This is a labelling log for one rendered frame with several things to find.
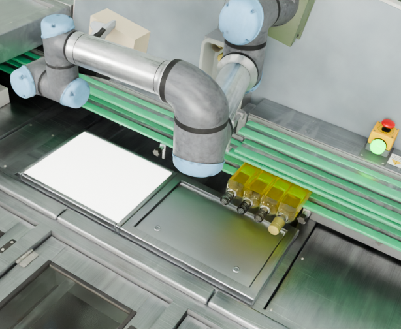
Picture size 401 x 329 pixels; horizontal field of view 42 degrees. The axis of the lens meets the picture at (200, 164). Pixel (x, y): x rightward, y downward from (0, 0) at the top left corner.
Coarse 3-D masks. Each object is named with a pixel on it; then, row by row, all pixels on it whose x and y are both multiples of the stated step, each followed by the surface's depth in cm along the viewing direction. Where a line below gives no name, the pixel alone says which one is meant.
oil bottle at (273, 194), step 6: (276, 180) 166; (282, 180) 166; (270, 186) 163; (276, 186) 163; (282, 186) 164; (288, 186) 164; (270, 192) 161; (276, 192) 161; (282, 192) 161; (264, 198) 158; (270, 198) 158; (276, 198) 159; (264, 204) 158; (270, 204) 157; (276, 204) 158; (270, 210) 158; (276, 210) 160
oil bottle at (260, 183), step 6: (258, 174) 167; (264, 174) 167; (270, 174) 168; (252, 180) 165; (258, 180) 165; (264, 180) 165; (270, 180) 166; (252, 186) 162; (258, 186) 163; (264, 186) 163; (246, 192) 160; (252, 192) 160; (258, 192) 160; (264, 192) 162; (252, 198) 159; (258, 198) 160; (252, 204) 160; (258, 204) 162
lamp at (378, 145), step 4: (372, 140) 158; (376, 140) 156; (380, 140) 156; (384, 140) 157; (372, 144) 156; (376, 144) 156; (380, 144) 155; (384, 144) 156; (372, 148) 157; (376, 148) 156; (380, 148) 156; (384, 148) 156; (376, 152) 157; (380, 152) 156
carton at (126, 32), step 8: (96, 16) 152; (104, 16) 153; (112, 16) 154; (120, 16) 155; (120, 24) 152; (128, 24) 153; (136, 24) 154; (112, 32) 150; (120, 32) 149; (128, 32) 150; (136, 32) 151; (144, 32) 152; (112, 40) 152; (120, 40) 150; (128, 40) 149; (136, 40) 149; (144, 40) 153; (136, 48) 151; (144, 48) 155
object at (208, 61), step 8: (208, 40) 169; (216, 40) 168; (208, 48) 174; (200, 56) 174; (208, 56) 177; (216, 56) 179; (200, 64) 175; (208, 64) 179; (216, 64) 181; (208, 72) 182; (240, 104) 176
